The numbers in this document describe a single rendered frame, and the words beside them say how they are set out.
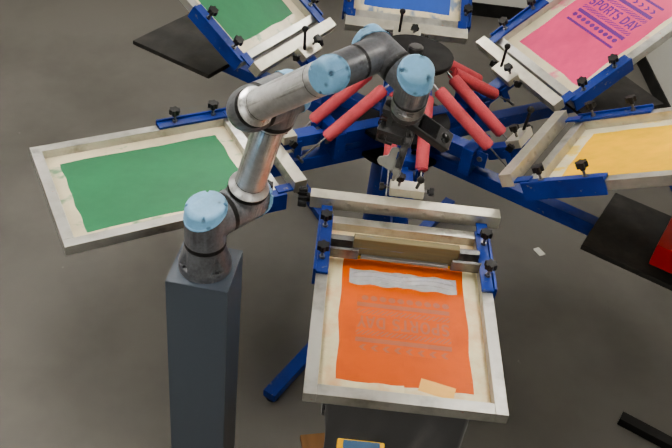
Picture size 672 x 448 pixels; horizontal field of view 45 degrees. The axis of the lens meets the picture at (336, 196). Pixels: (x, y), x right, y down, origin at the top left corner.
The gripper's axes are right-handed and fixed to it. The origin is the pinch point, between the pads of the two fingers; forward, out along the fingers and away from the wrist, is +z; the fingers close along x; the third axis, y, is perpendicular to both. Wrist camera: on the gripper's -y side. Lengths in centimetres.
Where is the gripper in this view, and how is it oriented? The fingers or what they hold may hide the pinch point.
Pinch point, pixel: (404, 155)
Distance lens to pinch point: 194.5
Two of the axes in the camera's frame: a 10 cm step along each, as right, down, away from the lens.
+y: -9.5, -3.1, 0.9
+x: -3.2, 8.5, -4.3
